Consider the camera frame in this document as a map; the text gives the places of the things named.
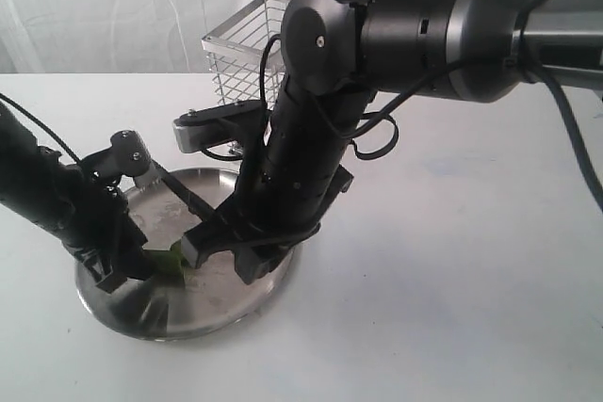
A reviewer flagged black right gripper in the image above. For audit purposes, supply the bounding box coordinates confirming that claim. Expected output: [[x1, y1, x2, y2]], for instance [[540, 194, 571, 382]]
[[181, 128, 352, 284]]

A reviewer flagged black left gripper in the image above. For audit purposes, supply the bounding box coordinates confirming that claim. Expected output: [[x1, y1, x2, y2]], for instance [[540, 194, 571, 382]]
[[41, 170, 154, 293]]

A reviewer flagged green cucumber piece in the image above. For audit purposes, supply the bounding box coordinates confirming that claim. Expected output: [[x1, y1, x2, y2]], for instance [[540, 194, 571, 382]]
[[144, 240, 186, 281]]

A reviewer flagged black knife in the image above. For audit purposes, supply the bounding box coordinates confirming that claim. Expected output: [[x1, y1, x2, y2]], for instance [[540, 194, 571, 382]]
[[153, 161, 215, 221]]

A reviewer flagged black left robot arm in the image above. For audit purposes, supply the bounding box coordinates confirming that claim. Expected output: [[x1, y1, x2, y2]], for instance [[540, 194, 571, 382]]
[[1, 107, 155, 293]]

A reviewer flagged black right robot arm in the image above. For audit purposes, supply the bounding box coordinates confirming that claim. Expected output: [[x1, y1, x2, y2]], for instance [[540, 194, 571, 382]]
[[174, 0, 602, 283]]

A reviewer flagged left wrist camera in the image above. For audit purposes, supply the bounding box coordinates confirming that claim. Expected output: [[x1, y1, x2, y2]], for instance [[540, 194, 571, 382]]
[[82, 130, 159, 187]]

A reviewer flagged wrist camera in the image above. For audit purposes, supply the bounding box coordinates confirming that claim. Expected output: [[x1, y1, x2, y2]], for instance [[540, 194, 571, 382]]
[[82, 130, 159, 187], [172, 100, 269, 153]]

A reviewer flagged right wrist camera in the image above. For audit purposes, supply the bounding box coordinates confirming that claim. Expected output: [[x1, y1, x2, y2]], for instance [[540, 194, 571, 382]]
[[172, 100, 269, 153]]

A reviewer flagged wire metal utensil holder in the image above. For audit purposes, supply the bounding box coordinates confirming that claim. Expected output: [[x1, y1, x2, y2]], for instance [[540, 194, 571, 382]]
[[202, 0, 290, 105]]

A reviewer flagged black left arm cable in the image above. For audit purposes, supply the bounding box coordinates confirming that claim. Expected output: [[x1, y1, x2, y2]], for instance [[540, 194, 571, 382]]
[[0, 93, 84, 168]]

